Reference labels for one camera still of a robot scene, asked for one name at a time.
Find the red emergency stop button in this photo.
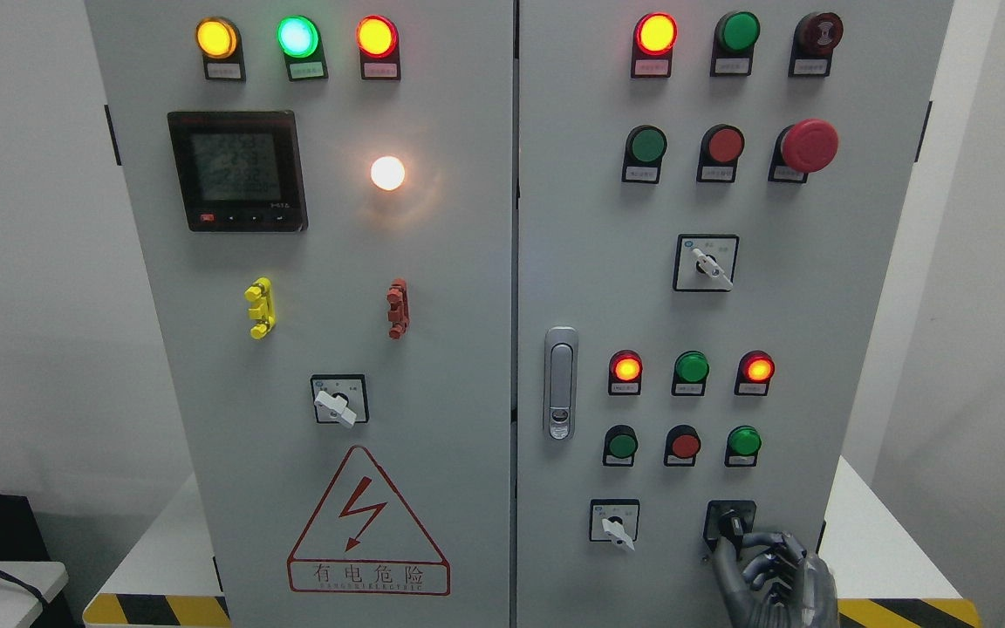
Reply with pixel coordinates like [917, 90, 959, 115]
[767, 118, 840, 184]

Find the dark red buzzer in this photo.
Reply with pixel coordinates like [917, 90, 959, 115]
[789, 11, 843, 77]

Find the silver door handle lock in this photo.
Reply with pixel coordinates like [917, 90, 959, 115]
[543, 326, 579, 440]

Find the white selector switch upper right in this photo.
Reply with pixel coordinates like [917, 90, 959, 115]
[673, 234, 741, 291]

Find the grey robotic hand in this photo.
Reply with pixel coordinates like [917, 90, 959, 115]
[711, 532, 841, 627]

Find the red lit indicator middle left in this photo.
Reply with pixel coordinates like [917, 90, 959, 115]
[607, 350, 643, 396]

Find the red push button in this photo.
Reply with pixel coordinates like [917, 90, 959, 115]
[663, 425, 701, 468]
[695, 124, 745, 183]

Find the red lit indicator top right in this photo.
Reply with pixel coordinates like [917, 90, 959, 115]
[630, 12, 678, 79]

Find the red push button lower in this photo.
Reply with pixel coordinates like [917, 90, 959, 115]
[663, 425, 701, 468]

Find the white side table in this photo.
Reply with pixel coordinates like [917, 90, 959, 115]
[0, 561, 69, 627]

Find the green push button upper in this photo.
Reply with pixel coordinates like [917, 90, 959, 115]
[621, 125, 667, 184]

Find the red electrical warning sign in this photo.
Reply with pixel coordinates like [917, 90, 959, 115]
[287, 445, 451, 596]

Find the red lit indicator light left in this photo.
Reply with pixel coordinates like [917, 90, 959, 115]
[356, 15, 401, 82]

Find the grey right cabinet door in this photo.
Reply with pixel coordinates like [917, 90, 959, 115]
[515, 1, 953, 627]

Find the green indicator middle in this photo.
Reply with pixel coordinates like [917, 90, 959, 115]
[671, 351, 710, 397]

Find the green indicator top right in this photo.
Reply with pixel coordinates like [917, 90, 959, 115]
[709, 10, 761, 77]

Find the green push button lower left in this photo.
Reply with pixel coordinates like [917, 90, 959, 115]
[602, 424, 639, 468]

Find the green push button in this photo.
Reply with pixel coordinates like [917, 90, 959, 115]
[723, 425, 764, 468]
[621, 125, 667, 184]
[602, 424, 639, 468]

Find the white platform with hazard stripes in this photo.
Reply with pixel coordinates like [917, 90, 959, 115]
[83, 461, 981, 627]

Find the yellow terminal connector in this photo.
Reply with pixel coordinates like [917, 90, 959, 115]
[244, 276, 277, 339]

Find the black digital power meter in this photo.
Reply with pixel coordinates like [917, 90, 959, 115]
[167, 110, 308, 232]

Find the green lit indicator light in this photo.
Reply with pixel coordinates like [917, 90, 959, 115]
[277, 15, 328, 82]

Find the white lit indicator lamp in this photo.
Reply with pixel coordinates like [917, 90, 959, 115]
[368, 155, 407, 191]

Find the black rotary knob switch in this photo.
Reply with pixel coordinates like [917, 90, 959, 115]
[704, 500, 757, 551]

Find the grey cabinet door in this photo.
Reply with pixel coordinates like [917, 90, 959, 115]
[515, 1, 953, 627]
[86, 1, 515, 627]

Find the red indicator middle right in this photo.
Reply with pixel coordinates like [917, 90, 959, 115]
[734, 350, 776, 396]

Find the white selector switch left door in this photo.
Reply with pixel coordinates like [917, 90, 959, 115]
[311, 373, 370, 428]

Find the red terminal connector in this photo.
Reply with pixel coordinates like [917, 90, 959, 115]
[386, 277, 410, 339]

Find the green push button lower right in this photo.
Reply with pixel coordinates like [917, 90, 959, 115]
[723, 425, 764, 468]

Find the grey left cabinet door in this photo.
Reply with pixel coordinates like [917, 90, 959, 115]
[86, 1, 515, 627]

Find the red push button upper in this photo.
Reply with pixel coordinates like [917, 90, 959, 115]
[695, 124, 745, 183]

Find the yellow indicator light top left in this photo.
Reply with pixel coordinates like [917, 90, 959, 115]
[195, 16, 246, 82]

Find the white selector switch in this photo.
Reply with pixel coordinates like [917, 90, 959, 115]
[589, 498, 639, 553]
[673, 234, 741, 291]

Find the white selector switch lower right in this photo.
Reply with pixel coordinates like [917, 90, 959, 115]
[589, 498, 639, 553]

